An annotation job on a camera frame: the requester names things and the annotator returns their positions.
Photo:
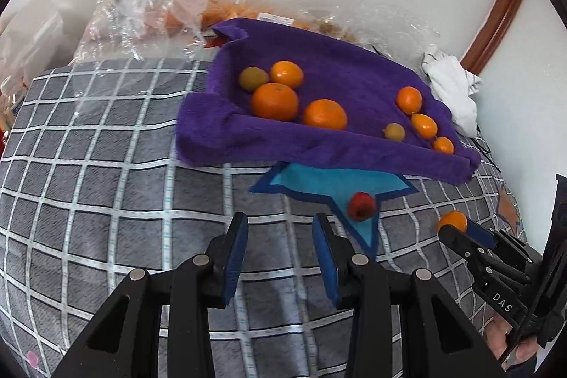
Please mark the small orange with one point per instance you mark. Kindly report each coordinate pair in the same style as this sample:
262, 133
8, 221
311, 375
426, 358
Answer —
443, 145

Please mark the oval orange kumquat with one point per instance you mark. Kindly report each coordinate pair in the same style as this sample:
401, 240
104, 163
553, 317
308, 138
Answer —
424, 125

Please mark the small green fruit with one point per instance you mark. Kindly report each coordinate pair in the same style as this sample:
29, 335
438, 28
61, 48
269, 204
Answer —
394, 132

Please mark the small orange mandarin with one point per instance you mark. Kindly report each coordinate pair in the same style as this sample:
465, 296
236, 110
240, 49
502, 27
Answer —
287, 73
410, 100

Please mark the large orange mandarin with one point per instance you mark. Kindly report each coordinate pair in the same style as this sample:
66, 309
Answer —
275, 101
325, 114

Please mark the green yellow fruit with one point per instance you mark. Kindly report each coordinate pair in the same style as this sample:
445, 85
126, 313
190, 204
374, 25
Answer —
252, 77

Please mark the small red apple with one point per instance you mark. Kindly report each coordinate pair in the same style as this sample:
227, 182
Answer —
361, 207

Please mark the grey checkered tablecloth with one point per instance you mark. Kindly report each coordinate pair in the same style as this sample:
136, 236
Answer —
91, 188

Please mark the white crumpled cloth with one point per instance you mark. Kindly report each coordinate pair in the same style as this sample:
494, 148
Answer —
455, 87

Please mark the purple towel tray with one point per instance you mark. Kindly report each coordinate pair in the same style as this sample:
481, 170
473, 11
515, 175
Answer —
217, 125

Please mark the small clear plastic bag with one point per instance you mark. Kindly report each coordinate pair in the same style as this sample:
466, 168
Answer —
142, 29

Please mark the white plastic bag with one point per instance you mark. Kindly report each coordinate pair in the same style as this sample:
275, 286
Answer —
34, 41

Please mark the clear plastic bag of oranges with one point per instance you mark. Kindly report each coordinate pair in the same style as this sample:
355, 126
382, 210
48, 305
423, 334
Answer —
397, 29

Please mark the brown wooden door frame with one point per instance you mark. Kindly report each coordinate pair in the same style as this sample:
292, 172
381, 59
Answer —
490, 35

